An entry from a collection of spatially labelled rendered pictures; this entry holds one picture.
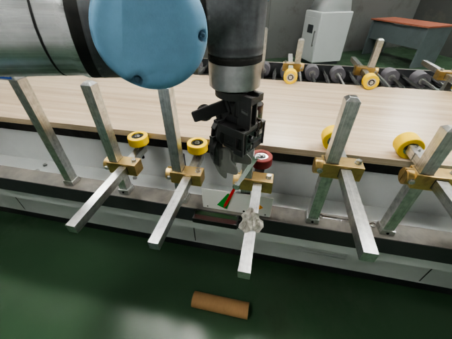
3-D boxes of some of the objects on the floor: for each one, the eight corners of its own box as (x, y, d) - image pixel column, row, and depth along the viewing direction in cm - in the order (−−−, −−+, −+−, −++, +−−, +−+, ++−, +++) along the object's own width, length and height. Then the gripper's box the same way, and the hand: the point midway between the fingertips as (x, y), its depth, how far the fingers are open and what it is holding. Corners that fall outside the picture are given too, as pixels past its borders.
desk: (382, 51, 600) (395, 17, 554) (434, 65, 498) (456, 25, 453) (360, 53, 582) (371, 17, 536) (410, 68, 480) (430, 26, 434)
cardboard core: (192, 309, 128) (190, 303, 123) (196, 294, 134) (195, 288, 129) (247, 322, 123) (247, 316, 118) (248, 306, 129) (249, 299, 124)
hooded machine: (322, 57, 553) (340, -20, 467) (340, 64, 508) (364, -20, 421) (294, 60, 534) (308, -20, 447) (311, 66, 489) (329, -20, 402)
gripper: (239, 103, 37) (235, 199, 50) (274, 85, 43) (262, 175, 56) (200, 89, 41) (206, 181, 54) (237, 76, 47) (235, 161, 60)
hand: (226, 169), depth 56 cm, fingers closed
